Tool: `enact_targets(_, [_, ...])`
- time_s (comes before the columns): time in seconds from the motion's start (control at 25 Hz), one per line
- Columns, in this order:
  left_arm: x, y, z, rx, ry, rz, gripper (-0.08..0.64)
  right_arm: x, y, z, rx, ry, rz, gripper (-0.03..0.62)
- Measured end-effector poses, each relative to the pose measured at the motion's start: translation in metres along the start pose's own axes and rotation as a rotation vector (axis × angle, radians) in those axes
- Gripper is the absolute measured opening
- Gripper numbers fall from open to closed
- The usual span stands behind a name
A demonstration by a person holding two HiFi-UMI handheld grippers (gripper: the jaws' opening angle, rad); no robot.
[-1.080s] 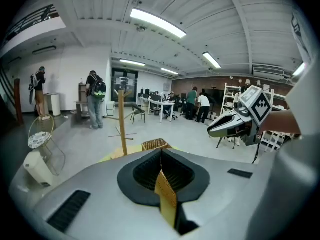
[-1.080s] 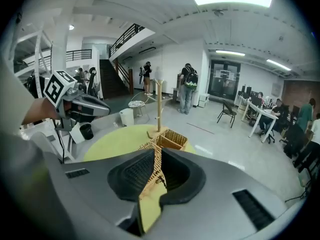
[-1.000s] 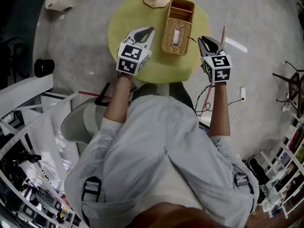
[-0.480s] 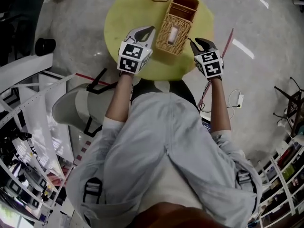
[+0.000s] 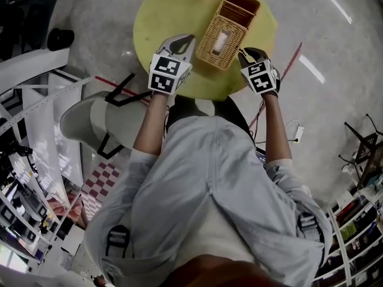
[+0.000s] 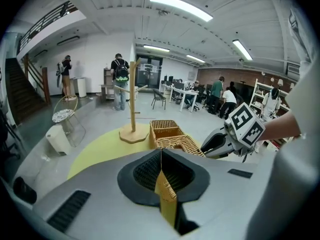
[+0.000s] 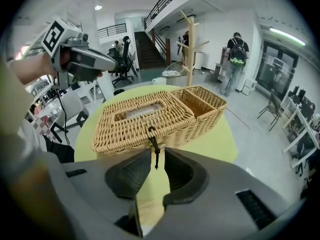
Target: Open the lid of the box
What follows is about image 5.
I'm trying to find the white power adapter with cable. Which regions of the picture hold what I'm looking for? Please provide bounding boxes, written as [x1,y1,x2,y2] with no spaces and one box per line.
[284,118,306,145]

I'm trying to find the woven wicker box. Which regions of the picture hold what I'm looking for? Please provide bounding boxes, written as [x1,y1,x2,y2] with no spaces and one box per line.
[195,0,262,71]

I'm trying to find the white storage shelf with goods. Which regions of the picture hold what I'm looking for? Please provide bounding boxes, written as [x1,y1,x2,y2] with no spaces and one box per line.
[311,173,383,287]

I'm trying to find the person's right forearm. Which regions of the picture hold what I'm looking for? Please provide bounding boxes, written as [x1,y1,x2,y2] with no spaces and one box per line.
[262,93,293,163]

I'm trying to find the person's light blue jacket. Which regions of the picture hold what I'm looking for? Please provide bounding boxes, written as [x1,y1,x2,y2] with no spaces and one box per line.
[83,114,333,287]

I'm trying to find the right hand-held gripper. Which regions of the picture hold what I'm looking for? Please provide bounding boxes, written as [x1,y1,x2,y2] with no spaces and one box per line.
[238,47,282,97]

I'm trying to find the dark tablet device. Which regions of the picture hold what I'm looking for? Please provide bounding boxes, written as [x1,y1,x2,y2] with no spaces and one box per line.
[255,147,268,169]

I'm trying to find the grey chair with black legs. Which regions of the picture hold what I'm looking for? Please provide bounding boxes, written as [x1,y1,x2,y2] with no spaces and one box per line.
[59,72,154,158]

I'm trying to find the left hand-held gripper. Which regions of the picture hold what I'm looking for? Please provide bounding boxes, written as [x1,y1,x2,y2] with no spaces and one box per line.
[147,33,197,96]

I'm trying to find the black strap buckle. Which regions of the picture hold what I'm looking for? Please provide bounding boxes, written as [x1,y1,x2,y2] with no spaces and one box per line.
[104,224,132,260]
[297,212,318,242]

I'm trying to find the white tissue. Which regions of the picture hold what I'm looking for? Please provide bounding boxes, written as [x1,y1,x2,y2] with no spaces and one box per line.
[211,30,231,55]

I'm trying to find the red and white checkered board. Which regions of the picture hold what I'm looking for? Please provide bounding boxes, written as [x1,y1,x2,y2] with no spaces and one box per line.
[80,161,121,219]

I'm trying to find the person's black trousers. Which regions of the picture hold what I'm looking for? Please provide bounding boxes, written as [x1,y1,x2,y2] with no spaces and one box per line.
[166,95,251,137]

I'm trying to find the black metal chair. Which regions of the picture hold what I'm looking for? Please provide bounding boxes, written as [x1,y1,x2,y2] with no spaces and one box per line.
[338,113,383,188]

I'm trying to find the white metal rack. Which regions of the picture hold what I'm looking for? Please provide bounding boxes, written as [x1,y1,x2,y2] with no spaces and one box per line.
[0,46,94,268]

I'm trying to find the black round stool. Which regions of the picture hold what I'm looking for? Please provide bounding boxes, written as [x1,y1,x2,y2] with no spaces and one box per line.
[47,28,75,52]

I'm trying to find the person's left forearm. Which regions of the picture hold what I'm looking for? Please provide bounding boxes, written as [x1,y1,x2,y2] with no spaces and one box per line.
[132,90,169,157]

